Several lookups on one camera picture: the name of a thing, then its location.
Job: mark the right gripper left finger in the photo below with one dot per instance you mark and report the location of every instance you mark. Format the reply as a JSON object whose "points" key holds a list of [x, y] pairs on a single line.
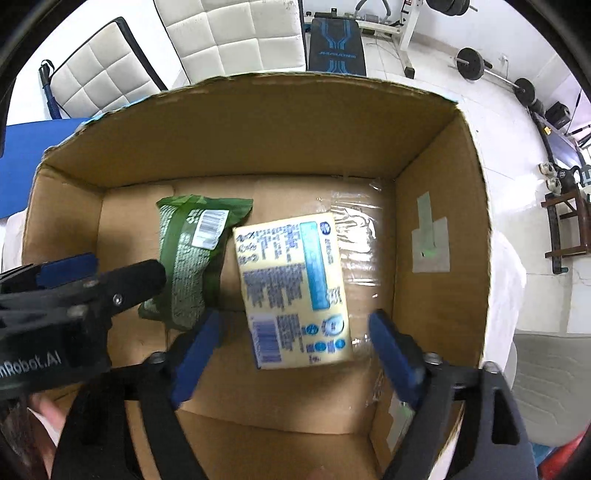
{"points": [[170, 378]]}

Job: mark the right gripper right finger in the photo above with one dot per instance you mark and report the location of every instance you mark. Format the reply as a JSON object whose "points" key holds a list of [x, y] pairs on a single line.
{"points": [[423, 381]]}

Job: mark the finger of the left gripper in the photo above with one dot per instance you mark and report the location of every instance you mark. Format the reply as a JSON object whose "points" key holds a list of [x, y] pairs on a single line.
{"points": [[48, 275], [111, 293]]}

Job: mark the green snack bag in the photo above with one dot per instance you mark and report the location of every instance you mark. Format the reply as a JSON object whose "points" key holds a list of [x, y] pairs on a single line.
{"points": [[192, 238]]}

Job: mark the pale yellow blue package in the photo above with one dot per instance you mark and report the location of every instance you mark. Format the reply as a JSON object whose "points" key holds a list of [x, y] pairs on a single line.
{"points": [[294, 292]]}

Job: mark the person's left hand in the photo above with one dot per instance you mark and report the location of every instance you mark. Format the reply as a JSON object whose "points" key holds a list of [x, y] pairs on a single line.
{"points": [[46, 421]]}

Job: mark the blue plastic bag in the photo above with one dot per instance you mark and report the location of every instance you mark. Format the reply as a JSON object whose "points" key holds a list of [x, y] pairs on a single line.
{"points": [[541, 452]]}

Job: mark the beige table cloth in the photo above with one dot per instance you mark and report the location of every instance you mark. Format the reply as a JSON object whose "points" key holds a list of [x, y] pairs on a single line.
{"points": [[508, 279]]}

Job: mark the blue mat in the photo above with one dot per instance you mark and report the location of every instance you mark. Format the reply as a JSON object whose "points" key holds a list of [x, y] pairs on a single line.
{"points": [[23, 150]]}

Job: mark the orange plastic bag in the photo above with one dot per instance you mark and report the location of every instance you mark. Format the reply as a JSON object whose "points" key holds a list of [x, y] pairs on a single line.
{"points": [[554, 463]]}

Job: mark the green white tape label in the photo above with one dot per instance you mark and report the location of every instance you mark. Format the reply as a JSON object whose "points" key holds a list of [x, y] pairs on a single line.
{"points": [[430, 242]]}

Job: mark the milk carton cardboard box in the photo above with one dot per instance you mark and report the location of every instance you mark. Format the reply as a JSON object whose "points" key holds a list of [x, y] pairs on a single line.
{"points": [[297, 205]]}

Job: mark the white quilted chair left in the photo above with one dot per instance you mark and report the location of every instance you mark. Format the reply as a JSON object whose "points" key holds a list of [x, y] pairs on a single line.
{"points": [[108, 71]]}

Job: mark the white quilted chair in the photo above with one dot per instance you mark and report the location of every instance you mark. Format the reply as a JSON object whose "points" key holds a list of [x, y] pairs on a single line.
{"points": [[225, 38], [108, 71]]}

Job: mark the dark wooden stand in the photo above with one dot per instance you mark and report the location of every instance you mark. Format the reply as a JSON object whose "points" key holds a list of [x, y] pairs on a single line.
{"points": [[569, 225]]}

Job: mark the white quilted chair right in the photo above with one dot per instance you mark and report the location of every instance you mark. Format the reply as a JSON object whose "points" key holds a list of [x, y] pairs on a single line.
{"points": [[225, 38]]}

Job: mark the black box on floor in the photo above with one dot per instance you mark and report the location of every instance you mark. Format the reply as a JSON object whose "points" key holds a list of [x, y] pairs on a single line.
{"points": [[558, 115]]}

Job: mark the black blue weight bench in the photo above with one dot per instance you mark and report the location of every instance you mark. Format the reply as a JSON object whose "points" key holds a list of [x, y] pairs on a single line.
{"points": [[335, 45]]}

